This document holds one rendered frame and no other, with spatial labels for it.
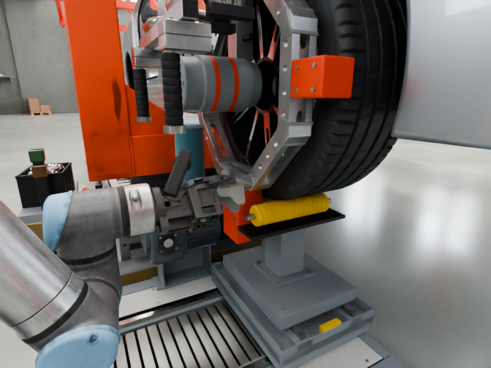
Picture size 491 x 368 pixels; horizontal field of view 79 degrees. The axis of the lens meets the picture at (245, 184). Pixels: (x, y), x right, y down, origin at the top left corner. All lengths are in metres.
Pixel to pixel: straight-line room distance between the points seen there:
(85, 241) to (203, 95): 0.42
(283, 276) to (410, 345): 0.50
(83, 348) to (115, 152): 0.86
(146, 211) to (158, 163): 0.73
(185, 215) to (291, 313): 0.50
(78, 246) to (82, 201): 0.07
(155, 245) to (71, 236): 0.61
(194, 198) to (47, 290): 0.26
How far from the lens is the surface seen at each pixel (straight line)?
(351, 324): 1.06
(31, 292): 0.43
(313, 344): 0.98
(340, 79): 0.58
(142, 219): 0.53
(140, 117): 0.93
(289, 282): 1.05
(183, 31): 0.61
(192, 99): 0.75
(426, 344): 1.32
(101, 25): 1.22
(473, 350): 1.38
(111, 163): 1.22
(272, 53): 0.87
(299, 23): 0.64
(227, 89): 0.77
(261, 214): 0.78
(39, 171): 1.16
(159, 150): 1.24
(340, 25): 0.66
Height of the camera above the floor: 0.81
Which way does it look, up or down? 16 degrees down
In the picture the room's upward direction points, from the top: straight up
